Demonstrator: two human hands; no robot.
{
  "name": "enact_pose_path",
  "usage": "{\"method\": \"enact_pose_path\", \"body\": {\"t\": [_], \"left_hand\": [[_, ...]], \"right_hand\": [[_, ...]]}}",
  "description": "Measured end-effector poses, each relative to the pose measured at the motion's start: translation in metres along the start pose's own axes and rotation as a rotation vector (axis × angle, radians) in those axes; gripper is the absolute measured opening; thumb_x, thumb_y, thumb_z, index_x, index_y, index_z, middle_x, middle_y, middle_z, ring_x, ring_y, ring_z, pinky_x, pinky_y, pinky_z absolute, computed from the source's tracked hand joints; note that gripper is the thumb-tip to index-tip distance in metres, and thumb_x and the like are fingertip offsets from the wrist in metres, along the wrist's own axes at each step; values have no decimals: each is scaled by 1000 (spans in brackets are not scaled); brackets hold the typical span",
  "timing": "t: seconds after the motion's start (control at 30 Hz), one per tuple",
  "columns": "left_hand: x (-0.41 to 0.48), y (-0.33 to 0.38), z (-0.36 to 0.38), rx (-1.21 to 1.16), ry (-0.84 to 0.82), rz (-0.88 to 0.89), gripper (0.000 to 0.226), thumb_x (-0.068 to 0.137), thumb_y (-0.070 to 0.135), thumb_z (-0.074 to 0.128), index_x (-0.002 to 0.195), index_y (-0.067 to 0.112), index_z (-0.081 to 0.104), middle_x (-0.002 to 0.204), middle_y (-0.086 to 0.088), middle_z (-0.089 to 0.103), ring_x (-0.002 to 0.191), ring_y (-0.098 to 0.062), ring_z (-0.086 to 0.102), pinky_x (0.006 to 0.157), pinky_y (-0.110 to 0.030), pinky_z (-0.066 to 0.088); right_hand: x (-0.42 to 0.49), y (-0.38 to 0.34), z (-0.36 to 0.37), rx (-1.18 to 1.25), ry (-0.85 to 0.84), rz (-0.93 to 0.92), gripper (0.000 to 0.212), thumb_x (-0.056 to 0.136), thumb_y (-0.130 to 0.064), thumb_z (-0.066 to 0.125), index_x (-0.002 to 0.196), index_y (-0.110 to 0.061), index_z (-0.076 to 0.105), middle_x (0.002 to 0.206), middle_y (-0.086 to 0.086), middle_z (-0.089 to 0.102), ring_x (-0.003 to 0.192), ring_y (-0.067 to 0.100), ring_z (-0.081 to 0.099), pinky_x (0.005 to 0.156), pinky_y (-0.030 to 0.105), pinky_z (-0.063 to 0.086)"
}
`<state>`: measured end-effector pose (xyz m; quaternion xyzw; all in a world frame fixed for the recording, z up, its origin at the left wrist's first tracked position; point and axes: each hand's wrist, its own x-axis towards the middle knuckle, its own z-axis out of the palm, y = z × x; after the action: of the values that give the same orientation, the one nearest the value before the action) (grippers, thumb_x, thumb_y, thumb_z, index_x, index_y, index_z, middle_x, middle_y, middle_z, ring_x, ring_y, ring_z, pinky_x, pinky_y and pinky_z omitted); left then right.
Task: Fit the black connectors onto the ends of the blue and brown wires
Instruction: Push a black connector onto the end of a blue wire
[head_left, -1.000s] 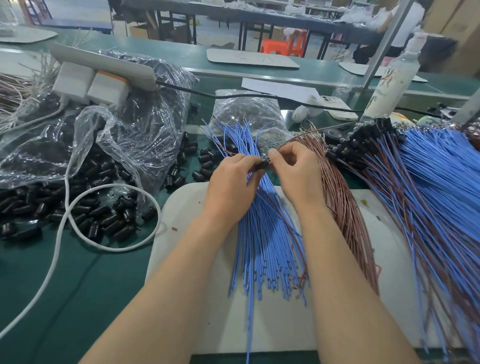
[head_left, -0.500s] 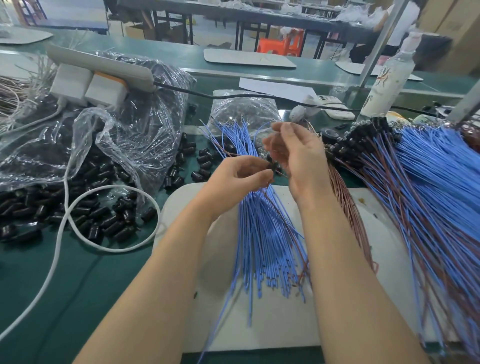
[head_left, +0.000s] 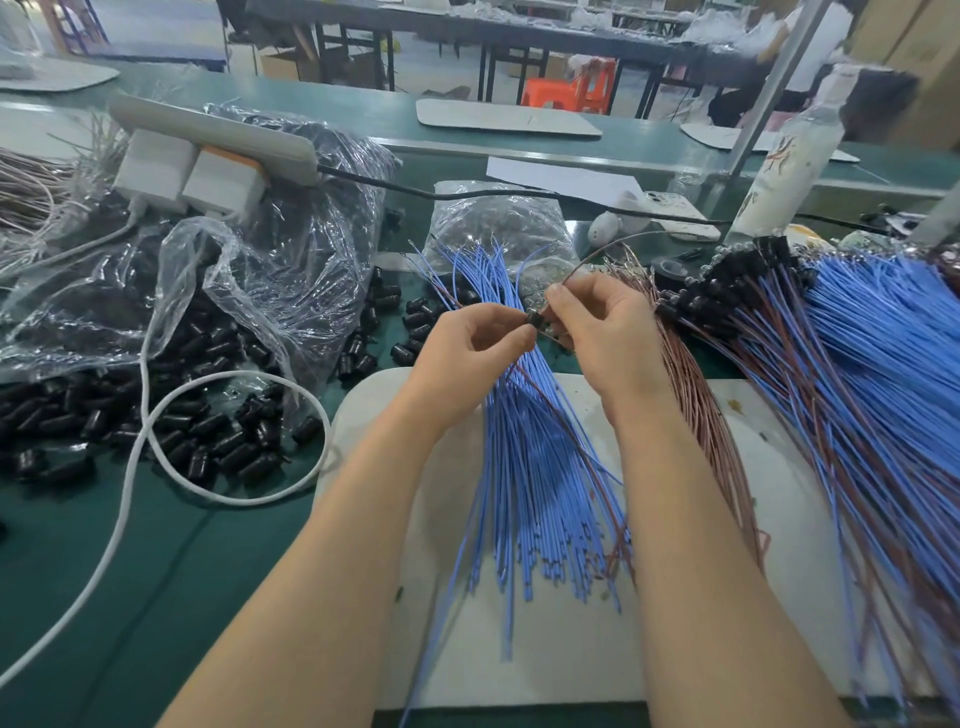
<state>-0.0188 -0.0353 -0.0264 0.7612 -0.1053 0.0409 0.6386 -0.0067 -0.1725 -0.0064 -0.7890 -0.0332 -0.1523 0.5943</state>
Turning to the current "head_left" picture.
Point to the white work board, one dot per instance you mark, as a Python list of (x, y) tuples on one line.
[(570, 660)]

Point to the person's right forearm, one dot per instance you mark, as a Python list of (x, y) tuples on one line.
[(720, 600)]

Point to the slanted metal frame post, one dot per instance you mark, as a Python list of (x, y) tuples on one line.
[(780, 83)]

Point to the white computer mouse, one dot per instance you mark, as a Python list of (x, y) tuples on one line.
[(606, 228)]

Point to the pile of black plastic caps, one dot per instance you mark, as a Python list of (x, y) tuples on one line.
[(75, 420)]

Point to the small clear plastic bag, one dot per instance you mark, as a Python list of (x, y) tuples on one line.
[(503, 225)]

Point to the white spray bottle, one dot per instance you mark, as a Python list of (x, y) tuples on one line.
[(792, 165)]

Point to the person's left forearm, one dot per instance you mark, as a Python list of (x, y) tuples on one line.
[(315, 600)]

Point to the white power strip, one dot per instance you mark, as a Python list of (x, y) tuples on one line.
[(210, 128)]

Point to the person's right hand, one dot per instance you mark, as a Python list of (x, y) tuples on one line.
[(608, 345)]

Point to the white flat tray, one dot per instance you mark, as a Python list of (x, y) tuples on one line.
[(53, 75), (713, 140), (510, 119)]

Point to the cardboard boxes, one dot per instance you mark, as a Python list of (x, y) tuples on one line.
[(915, 53)]

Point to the blue table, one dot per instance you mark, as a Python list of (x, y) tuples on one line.
[(143, 30)]

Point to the long black-frame table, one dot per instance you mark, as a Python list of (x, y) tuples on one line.
[(450, 27)]

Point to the white paper sheet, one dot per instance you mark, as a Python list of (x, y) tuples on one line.
[(555, 180)]

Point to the person's left hand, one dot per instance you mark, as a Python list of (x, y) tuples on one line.
[(465, 368)]

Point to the short metal frame post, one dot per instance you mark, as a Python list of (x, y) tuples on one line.
[(938, 222)]

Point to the orange plastic stool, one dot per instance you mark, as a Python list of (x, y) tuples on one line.
[(578, 87)]

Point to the large clear plastic bag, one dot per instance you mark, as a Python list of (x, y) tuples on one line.
[(300, 240)]

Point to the white orange charger adapter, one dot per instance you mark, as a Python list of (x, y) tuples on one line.
[(222, 183)]

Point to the white flat device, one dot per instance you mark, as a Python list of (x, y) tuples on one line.
[(680, 219)]

